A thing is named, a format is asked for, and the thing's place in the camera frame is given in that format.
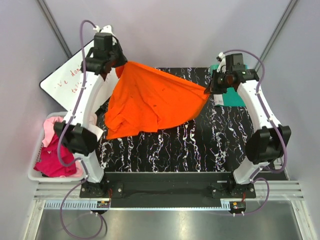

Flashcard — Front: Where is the magenta t shirt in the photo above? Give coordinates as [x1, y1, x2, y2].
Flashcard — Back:
[33, 134, 77, 178]

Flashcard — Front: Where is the orange t shirt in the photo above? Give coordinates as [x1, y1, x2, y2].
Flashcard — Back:
[104, 61, 209, 140]

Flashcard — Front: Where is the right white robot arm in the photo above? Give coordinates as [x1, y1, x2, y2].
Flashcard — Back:
[204, 49, 292, 199]

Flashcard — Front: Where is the white t shirt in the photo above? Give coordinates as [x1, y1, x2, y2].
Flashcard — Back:
[88, 113, 104, 141]

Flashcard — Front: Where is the white plastic laundry basket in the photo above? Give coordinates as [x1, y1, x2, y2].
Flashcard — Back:
[28, 112, 84, 183]

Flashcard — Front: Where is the light pink t shirt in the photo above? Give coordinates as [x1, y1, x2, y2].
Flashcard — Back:
[42, 116, 63, 147]

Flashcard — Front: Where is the black marble pattern mat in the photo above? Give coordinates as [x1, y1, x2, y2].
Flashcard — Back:
[87, 66, 277, 174]

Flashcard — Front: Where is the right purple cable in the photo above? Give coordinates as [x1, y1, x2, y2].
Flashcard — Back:
[219, 48, 288, 216]

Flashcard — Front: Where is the green book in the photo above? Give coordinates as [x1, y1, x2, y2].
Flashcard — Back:
[208, 64, 246, 107]

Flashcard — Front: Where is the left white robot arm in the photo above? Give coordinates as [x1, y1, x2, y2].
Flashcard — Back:
[54, 25, 127, 198]

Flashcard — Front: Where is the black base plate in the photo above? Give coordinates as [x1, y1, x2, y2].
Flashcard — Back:
[79, 172, 256, 199]

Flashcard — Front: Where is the white whiteboard with red writing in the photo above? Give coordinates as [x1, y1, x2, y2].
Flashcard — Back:
[40, 51, 118, 112]

